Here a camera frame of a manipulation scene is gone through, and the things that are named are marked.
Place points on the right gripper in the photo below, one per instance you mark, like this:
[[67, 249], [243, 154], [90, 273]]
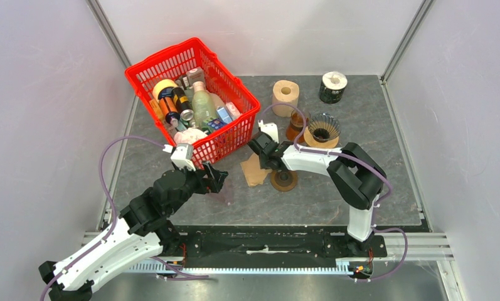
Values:
[[262, 160]]

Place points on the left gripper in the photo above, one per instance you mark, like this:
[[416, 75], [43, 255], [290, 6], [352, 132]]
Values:
[[207, 185]]

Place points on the brown paper coffee filter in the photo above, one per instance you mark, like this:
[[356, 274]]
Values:
[[253, 173]]

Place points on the light wooden ring holder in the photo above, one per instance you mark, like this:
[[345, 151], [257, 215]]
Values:
[[312, 142]]

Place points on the dark glass fluted dripper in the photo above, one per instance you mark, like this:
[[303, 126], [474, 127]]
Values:
[[324, 127]]

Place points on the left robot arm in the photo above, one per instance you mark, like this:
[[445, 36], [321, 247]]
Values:
[[141, 231]]

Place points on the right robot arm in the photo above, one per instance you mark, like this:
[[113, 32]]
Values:
[[360, 181]]

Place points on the clear pink plastic cone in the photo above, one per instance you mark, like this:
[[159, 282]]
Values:
[[226, 194]]

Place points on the amber glass carafe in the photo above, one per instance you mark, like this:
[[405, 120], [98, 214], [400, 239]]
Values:
[[295, 128]]

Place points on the pink cloth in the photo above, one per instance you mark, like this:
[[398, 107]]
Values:
[[189, 136]]

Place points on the blue small box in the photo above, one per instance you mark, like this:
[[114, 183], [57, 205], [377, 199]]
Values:
[[212, 125]]

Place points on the beige paper towel roll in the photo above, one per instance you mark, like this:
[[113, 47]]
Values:
[[285, 97]]

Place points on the black orange can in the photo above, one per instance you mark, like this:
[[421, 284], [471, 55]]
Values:
[[175, 105]]

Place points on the green bottle pink cap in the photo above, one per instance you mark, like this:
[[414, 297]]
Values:
[[203, 105]]

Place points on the black wrapped paper roll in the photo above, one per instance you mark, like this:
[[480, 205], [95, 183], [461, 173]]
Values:
[[333, 85]]

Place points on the yellow tape roll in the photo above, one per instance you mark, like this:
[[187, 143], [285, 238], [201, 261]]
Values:
[[163, 88]]

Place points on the red plastic basket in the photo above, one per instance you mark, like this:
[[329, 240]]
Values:
[[174, 61]]

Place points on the dark wooden ring holder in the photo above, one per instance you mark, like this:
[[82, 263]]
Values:
[[284, 180]]

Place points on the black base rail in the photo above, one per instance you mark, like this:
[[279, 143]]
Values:
[[270, 246]]

